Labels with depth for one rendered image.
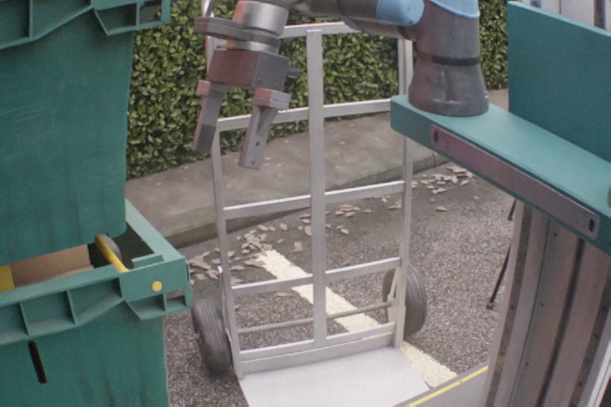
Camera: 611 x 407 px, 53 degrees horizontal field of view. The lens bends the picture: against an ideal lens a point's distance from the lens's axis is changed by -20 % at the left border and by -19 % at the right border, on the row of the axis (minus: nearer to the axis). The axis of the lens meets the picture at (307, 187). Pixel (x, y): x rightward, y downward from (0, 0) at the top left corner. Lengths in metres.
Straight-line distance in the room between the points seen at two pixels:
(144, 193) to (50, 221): 2.80
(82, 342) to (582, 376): 0.97
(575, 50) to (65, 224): 0.81
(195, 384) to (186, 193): 1.33
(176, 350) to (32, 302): 1.87
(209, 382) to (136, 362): 1.60
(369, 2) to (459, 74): 0.26
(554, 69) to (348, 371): 1.46
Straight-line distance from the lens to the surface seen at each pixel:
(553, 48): 1.16
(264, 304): 2.71
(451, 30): 1.18
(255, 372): 2.36
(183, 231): 3.11
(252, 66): 0.96
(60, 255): 0.87
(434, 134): 1.20
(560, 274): 1.38
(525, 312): 1.43
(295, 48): 3.88
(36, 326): 0.66
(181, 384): 2.33
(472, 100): 1.21
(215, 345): 2.22
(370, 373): 2.34
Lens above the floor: 1.48
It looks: 24 degrees down
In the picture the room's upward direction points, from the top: 1 degrees counter-clockwise
